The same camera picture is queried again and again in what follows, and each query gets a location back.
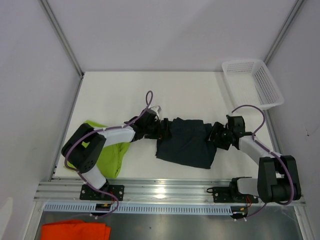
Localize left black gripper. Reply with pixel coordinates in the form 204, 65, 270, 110
144, 118, 172, 140

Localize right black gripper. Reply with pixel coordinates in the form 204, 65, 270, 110
204, 122, 233, 151

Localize dark navy shorts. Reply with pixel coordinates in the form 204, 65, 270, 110
155, 117, 217, 169

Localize lime green shorts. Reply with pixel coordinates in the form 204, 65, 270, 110
67, 132, 131, 179

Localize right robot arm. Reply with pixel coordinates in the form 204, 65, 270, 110
207, 115, 302, 205

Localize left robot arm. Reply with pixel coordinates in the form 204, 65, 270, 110
61, 107, 171, 200

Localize white plastic basket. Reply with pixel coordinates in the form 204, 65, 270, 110
222, 59, 284, 110

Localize orange cloth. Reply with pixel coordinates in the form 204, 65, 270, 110
40, 219, 111, 240

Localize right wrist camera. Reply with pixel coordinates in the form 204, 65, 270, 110
226, 114, 233, 120

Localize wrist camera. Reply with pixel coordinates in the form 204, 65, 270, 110
150, 105, 162, 117
226, 114, 233, 120

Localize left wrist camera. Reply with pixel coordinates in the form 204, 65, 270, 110
150, 105, 162, 117

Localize aluminium mounting rail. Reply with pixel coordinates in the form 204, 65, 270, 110
32, 177, 307, 207

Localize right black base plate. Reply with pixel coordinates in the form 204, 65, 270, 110
206, 185, 259, 204

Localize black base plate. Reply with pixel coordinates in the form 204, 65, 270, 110
206, 185, 259, 204
79, 183, 125, 201

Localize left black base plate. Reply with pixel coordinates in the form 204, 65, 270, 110
79, 183, 125, 201

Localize white slotted cable duct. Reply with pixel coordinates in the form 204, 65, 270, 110
43, 202, 233, 216

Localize left aluminium corner post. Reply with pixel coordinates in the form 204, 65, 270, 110
38, 0, 84, 79

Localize aluminium corner post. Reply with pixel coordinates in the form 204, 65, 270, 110
38, 0, 84, 79
263, 0, 307, 65

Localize right aluminium corner post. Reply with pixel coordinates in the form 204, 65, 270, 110
263, 0, 307, 65

